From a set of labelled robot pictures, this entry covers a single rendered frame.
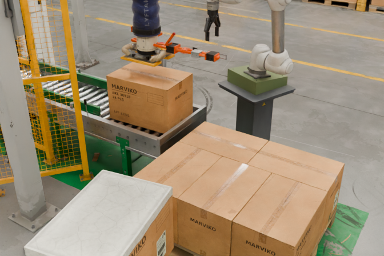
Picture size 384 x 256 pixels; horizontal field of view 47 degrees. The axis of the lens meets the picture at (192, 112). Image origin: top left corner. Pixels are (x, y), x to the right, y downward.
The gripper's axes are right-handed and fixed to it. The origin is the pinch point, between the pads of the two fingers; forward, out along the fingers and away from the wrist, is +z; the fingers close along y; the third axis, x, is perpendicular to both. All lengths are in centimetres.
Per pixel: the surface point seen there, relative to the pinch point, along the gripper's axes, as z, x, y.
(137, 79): 42, -60, 16
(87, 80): 76, -155, -19
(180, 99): 57, -28, 1
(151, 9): -15, -50, 6
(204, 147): 82, 6, 19
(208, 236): 103, 48, 82
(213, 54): 12.0, 3.1, 2.9
